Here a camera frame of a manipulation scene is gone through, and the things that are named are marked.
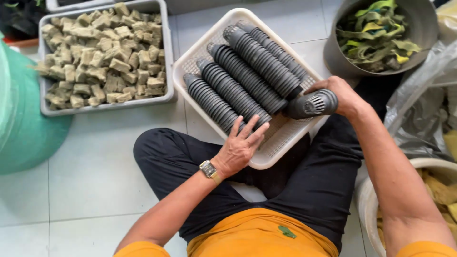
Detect white round bucket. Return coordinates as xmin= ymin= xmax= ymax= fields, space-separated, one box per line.
xmin=354 ymin=157 xmax=457 ymax=257

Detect gold square wristwatch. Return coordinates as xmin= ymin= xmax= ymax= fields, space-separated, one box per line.
xmin=199 ymin=160 xmax=223 ymax=186

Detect long stack grey net pots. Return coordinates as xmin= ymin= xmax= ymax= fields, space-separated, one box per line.
xmin=183 ymin=73 xmax=248 ymax=135
xmin=195 ymin=57 xmax=273 ymax=132
xmin=235 ymin=20 xmax=308 ymax=83
xmin=222 ymin=24 xmax=304 ymax=101
xmin=206 ymin=42 xmax=288 ymax=115

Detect person's orange shirt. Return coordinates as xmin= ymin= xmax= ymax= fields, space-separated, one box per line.
xmin=113 ymin=207 xmax=457 ymax=257

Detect person's left hand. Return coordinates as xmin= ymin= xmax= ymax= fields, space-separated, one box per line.
xmin=211 ymin=114 xmax=271 ymax=179

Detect heap of yellow sponge pieces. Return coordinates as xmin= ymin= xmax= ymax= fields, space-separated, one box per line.
xmin=376 ymin=168 xmax=457 ymax=250

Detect dark potted plants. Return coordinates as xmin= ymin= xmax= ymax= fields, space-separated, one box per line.
xmin=0 ymin=0 xmax=47 ymax=49

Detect heap of green cloth strips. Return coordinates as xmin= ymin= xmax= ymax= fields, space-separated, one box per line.
xmin=335 ymin=0 xmax=422 ymax=74

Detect clear crumpled plastic bag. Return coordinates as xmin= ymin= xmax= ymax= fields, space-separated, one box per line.
xmin=383 ymin=39 xmax=457 ymax=162

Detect person's black trousers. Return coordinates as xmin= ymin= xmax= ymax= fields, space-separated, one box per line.
xmin=133 ymin=73 xmax=405 ymax=253

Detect short stack grey net pots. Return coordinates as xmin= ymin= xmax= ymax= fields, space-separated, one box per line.
xmin=284 ymin=89 xmax=339 ymax=120

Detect white plastic mesh basket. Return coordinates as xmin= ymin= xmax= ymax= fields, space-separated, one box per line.
xmin=172 ymin=7 xmax=329 ymax=170

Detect grey round bucket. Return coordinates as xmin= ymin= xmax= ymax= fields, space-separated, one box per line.
xmin=323 ymin=0 xmax=440 ymax=88

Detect person's right hand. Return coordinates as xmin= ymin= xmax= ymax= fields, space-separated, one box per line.
xmin=304 ymin=75 xmax=363 ymax=118

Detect pile of beige sponge cubes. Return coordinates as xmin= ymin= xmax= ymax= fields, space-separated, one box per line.
xmin=34 ymin=2 xmax=167 ymax=111

